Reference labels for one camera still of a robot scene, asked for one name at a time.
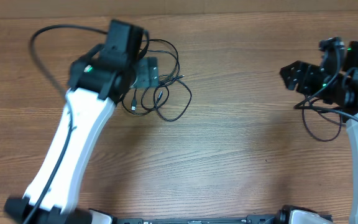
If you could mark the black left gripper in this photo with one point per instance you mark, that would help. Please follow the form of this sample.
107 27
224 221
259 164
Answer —
146 73

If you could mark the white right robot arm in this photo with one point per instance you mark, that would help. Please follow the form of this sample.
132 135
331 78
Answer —
346 66

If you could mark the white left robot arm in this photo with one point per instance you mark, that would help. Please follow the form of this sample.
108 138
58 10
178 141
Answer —
98 81

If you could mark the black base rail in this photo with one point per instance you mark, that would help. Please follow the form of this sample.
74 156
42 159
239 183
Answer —
286 215

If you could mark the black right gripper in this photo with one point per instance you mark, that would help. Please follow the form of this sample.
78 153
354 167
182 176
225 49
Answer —
302 74

